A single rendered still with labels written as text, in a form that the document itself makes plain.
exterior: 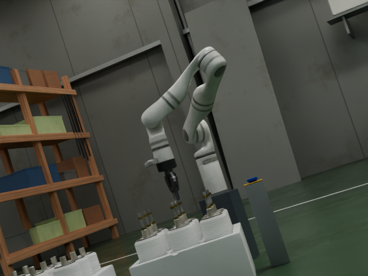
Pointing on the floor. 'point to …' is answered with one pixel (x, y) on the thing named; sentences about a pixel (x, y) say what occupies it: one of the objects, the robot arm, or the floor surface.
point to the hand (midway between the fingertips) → (177, 196)
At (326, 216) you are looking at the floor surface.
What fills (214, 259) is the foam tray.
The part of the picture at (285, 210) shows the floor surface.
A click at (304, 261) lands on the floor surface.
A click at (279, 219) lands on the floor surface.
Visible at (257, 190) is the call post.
